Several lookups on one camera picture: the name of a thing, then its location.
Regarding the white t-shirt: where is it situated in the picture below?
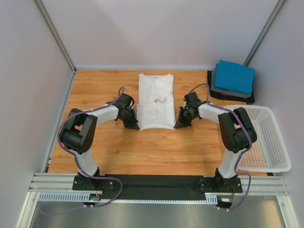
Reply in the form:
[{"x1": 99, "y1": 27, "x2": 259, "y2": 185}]
[{"x1": 136, "y1": 74, "x2": 176, "y2": 131}]

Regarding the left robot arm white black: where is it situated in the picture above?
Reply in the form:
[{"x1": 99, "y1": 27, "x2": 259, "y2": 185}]
[{"x1": 57, "y1": 93, "x2": 140, "y2": 190}]

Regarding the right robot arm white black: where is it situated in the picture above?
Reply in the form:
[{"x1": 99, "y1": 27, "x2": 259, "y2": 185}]
[{"x1": 174, "y1": 92, "x2": 257, "y2": 192}]

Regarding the folded black t-shirt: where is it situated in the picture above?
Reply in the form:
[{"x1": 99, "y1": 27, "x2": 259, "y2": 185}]
[{"x1": 207, "y1": 71, "x2": 255, "y2": 105}]

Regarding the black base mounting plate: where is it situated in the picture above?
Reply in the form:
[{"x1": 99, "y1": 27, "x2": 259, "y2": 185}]
[{"x1": 72, "y1": 174, "x2": 243, "y2": 200}]

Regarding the white plastic perforated basket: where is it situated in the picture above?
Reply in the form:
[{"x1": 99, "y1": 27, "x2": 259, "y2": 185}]
[{"x1": 227, "y1": 105, "x2": 292, "y2": 173}]

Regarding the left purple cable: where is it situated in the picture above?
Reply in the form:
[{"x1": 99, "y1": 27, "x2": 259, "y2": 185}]
[{"x1": 38, "y1": 86, "x2": 123, "y2": 217}]

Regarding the purple cable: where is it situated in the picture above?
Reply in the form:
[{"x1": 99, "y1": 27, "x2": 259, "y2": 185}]
[
  {"x1": 38, "y1": 86, "x2": 123, "y2": 217},
  {"x1": 190, "y1": 83, "x2": 252, "y2": 212}
]

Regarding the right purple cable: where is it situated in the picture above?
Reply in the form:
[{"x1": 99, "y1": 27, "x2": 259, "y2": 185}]
[{"x1": 190, "y1": 83, "x2": 252, "y2": 212}]

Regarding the grey slotted cable duct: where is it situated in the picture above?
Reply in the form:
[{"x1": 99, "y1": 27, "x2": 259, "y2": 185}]
[{"x1": 38, "y1": 192, "x2": 218, "y2": 205}]

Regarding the aluminium frame rail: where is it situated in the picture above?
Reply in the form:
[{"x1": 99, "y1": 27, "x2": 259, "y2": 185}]
[{"x1": 28, "y1": 173, "x2": 289, "y2": 196}]

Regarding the right aluminium corner post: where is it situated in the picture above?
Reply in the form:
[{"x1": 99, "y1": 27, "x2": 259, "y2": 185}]
[{"x1": 243, "y1": 0, "x2": 287, "y2": 67}]

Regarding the aluminium corner post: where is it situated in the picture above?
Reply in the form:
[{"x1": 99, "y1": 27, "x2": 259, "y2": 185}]
[
  {"x1": 243, "y1": 0, "x2": 287, "y2": 67},
  {"x1": 33, "y1": 0, "x2": 76, "y2": 73}
]

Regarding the left aluminium corner post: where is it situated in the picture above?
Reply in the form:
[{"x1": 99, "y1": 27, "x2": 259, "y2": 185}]
[{"x1": 33, "y1": 0, "x2": 76, "y2": 73}]

